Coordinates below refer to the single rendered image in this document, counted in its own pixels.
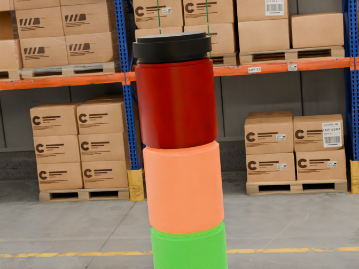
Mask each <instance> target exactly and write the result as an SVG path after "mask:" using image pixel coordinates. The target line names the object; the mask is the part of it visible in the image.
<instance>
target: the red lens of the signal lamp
mask: <svg viewBox="0 0 359 269"><path fill-rule="evenodd" d="M135 75H136V86H137V97H138V108H139V119H140V125H141V136H142V143H143V144H145V145H146V146H147V147H150V148H156V149H181V148H190V147H197V146H202V145H205V144H209V143H211V142H213V141H214V140H215V139H216V138H217V137H218V128H217V114H216V99H215V85H214V71H213V60H212V59H209V57H203V58H198V59H191V60H181V61H170V62H139V63H138V65H137V66H135Z"/></svg>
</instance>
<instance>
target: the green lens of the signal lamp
mask: <svg viewBox="0 0 359 269"><path fill-rule="evenodd" d="M151 242H152V253H153V264H154V269H228V260H227V245H226V237H225V223H224V222H223V221H221V222H220V223H219V224H218V225H217V226H215V227H213V228H210V229H208V230H204V231H200V232H194V233H182V234H180V233H166V232H162V231H158V230H157V229H155V228H154V227H152V228H151Z"/></svg>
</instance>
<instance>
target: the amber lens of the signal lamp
mask: <svg viewBox="0 0 359 269"><path fill-rule="evenodd" d="M143 159H144V170H145V180H146V191H147V202H148V209H149V220H150V224H151V226H153V227H154V228H155V229H157V230H158V231H162V232H166V233H180V234H182V233H194V232H200V231H204V230H208V229H210V228H213V227H215V226H217V225H218V224H219V223H220V222H221V221H222V220H223V219H224V209H223V194H222V179H221V165H220V151H219V143H217V142H216V141H215V140H214V141H213V142H211V143H209V144H205V145H202V146H197V147H190V148H181V149H156V148H150V147H147V146H146V148H144V149H143Z"/></svg>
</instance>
